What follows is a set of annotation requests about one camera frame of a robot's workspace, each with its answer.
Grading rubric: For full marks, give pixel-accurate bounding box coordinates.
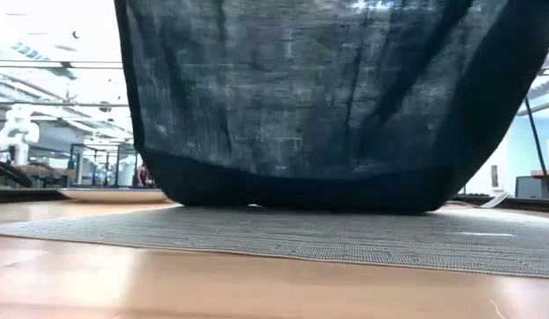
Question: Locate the dark blue cloth napkin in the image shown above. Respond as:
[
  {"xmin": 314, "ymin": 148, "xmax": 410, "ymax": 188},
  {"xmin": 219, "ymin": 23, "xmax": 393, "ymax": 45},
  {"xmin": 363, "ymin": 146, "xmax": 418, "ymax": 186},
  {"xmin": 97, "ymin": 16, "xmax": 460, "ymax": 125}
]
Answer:
[{"xmin": 113, "ymin": 0, "xmax": 549, "ymax": 214}]

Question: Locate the silver fork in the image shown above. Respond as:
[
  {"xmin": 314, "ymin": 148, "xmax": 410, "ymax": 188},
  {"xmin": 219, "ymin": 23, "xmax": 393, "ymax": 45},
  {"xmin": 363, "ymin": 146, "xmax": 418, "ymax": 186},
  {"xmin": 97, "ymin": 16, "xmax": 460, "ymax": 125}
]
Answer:
[{"xmin": 477, "ymin": 191, "xmax": 511, "ymax": 209}]

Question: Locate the blue patterned plate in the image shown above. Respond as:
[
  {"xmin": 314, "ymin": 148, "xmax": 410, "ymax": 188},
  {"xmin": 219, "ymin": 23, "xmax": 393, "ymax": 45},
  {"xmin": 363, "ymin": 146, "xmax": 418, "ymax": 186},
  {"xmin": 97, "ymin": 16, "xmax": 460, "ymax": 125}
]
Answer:
[{"xmin": 57, "ymin": 186, "xmax": 170, "ymax": 205}]

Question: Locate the black rack frame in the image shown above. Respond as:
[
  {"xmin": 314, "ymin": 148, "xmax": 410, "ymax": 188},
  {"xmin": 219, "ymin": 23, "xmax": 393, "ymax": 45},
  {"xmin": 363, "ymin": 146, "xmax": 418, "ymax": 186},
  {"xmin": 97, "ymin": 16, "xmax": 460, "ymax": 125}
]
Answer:
[{"xmin": 68, "ymin": 144, "xmax": 141, "ymax": 187}]

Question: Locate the black slanted pole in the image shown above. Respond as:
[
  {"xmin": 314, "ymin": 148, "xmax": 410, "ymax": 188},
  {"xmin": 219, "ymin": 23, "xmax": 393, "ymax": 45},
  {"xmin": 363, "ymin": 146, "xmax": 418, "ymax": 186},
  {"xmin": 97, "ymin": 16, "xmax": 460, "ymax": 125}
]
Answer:
[{"xmin": 523, "ymin": 96, "xmax": 549, "ymax": 199}]

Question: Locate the grey box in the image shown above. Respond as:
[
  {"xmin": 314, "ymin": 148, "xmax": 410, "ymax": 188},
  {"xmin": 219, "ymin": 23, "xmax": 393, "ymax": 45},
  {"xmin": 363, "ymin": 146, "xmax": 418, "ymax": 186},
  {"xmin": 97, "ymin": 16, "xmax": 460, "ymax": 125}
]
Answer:
[{"xmin": 515, "ymin": 175, "xmax": 545, "ymax": 199}]

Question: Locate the person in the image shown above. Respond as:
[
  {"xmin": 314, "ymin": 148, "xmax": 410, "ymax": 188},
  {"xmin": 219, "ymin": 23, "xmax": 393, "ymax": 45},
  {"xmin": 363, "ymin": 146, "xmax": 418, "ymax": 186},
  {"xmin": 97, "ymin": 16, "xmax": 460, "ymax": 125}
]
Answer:
[{"xmin": 135, "ymin": 161, "xmax": 152, "ymax": 187}]

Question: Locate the wooden workbench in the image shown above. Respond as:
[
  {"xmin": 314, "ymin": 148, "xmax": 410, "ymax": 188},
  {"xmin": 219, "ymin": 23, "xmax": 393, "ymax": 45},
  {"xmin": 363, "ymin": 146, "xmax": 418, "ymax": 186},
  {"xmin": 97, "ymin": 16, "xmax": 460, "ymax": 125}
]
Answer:
[{"xmin": 12, "ymin": 164, "xmax": 76, "ymax": 177}]

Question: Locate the grey woven placemat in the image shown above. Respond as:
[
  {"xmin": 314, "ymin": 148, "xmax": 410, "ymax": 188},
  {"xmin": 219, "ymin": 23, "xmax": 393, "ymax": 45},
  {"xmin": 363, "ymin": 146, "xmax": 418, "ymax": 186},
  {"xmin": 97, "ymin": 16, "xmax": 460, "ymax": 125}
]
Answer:
[{"xmin": 0, "ymin": 203, "xmax": 549, "ymax": 280}]

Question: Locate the thick black looped cable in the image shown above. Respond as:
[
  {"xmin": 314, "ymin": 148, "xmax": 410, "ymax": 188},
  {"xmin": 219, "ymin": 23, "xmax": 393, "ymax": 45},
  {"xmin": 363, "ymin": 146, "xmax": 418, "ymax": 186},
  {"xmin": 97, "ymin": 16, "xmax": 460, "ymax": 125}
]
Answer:
[{"xmin": 0, "ymin": 159, "xmax": 35, "ymax": 190}]

